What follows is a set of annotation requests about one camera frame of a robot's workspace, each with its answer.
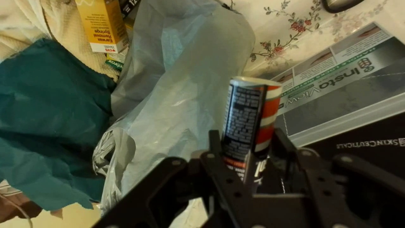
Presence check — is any yellow cardboard box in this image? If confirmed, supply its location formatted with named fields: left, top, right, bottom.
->
left=75, top=0, right=131, bottom=54

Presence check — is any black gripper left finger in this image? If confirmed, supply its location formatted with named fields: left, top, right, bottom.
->
left=93, top=129, right=256, bottom=228

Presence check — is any grey plastic shopping bag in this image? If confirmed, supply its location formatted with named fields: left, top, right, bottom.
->
left=91, top=0, right=257, bottom=228

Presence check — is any small green item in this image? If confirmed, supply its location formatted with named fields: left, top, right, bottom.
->
left=104, top=56, right=126, bottom=73

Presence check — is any cream towel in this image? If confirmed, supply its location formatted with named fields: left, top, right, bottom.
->
left=0, top=0, right=141, bottom=228

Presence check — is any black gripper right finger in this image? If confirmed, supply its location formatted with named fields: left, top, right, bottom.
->
left=272, top=127, right=405, bottom=228

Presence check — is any teal cloth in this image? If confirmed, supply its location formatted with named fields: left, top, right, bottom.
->
left=0, top=36, right=119, bottom=212

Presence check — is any clear plastic bin with label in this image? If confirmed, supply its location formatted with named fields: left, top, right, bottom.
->
left=270, top=20, right=405, bottom=149

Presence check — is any floral bedsheet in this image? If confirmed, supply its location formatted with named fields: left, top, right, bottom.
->
left=219, top=0, right=405, bottom=81

